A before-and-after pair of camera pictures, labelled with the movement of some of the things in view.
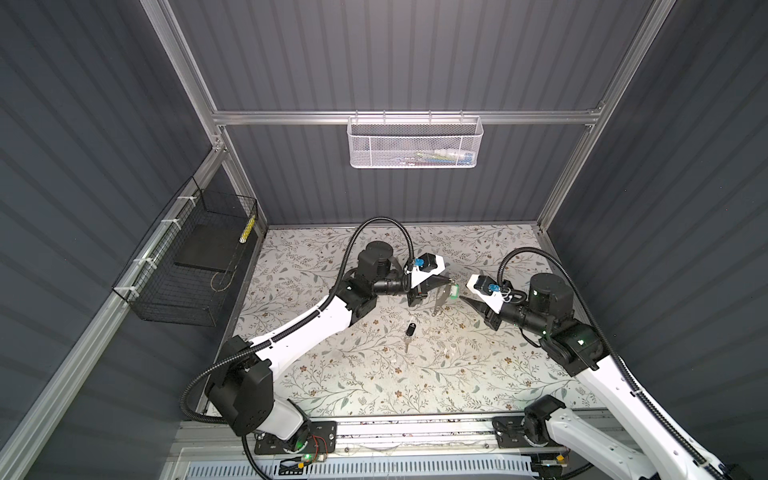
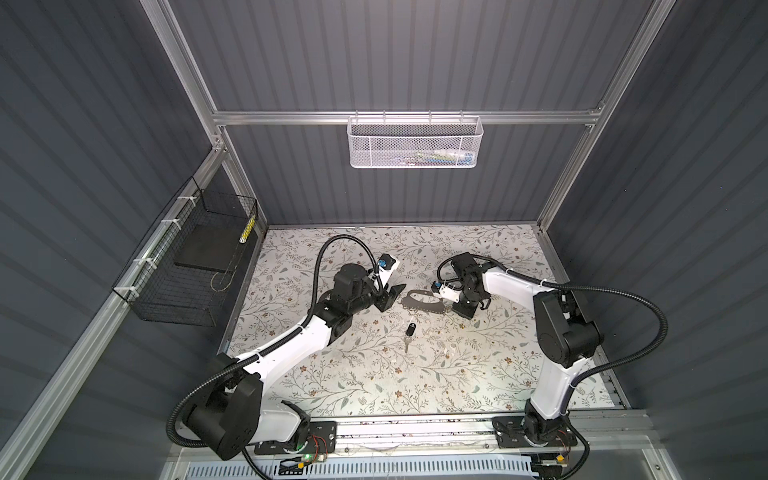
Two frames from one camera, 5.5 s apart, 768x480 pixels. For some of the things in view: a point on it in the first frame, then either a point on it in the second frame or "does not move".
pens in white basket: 444,156 does not move
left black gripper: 418,292 to 386,298
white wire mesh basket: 410,142 does not move
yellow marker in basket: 247,230 does not move
